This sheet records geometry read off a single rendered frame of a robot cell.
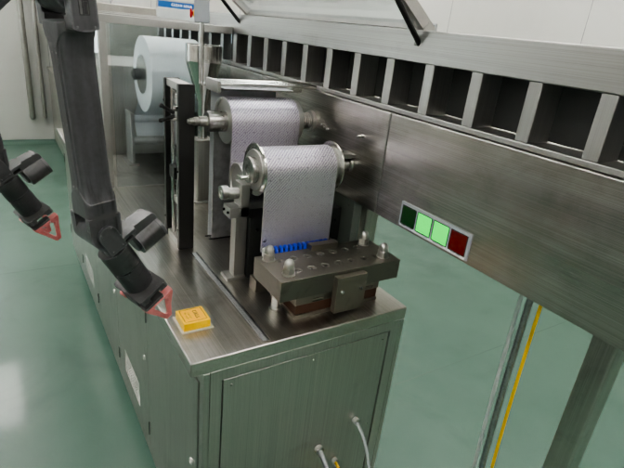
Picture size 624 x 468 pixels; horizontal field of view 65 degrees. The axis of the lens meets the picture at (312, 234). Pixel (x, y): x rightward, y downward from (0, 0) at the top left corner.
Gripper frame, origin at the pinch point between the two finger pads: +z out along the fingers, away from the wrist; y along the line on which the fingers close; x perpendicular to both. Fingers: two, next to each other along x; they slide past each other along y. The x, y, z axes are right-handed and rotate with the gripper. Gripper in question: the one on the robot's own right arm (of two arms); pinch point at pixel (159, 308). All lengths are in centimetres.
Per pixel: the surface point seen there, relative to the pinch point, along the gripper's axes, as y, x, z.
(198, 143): 80, -68, 26
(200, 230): 56, -40, 39
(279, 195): 9.3, -46.6, 9.9
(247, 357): -8.9, -7.7, 23.8
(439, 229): -33, -60, 17
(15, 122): 553, -112, 153
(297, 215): 7, -49, 19
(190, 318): 7.9, -6.3, 17.7
